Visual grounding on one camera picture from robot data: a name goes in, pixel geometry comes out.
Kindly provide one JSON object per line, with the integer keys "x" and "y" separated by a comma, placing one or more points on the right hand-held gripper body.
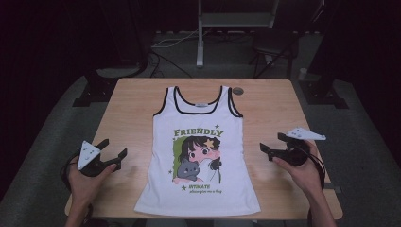
{"x": 293, "y": 154}

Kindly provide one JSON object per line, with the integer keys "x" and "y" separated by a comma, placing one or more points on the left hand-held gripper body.
{"x": 94, "y": 167}

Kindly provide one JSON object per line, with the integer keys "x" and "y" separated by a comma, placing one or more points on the white printed tank top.
{"x": 197, "y": 151}

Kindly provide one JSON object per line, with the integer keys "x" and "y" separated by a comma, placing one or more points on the person's left hand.
{"x": 85, "y": 186}

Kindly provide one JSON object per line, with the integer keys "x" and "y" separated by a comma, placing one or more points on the person's right hand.
{"x": 302, "y": 176}

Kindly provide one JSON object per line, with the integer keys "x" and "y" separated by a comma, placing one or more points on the grey tape strip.
{"x": 334, "y": 189}

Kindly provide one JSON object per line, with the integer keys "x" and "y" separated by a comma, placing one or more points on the black stand base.
{"x": 321, "y": 91}
{"x": 97, "y": 88}

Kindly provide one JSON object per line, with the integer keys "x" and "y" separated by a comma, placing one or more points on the grey round table grommet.
{"x": 238, "y": 91}

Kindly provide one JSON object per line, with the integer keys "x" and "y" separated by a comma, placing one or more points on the black chair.
{"x": 274, "y": 44}

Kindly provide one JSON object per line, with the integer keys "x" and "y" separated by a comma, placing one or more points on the white metal stand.
{"x": 233, "y": 19}

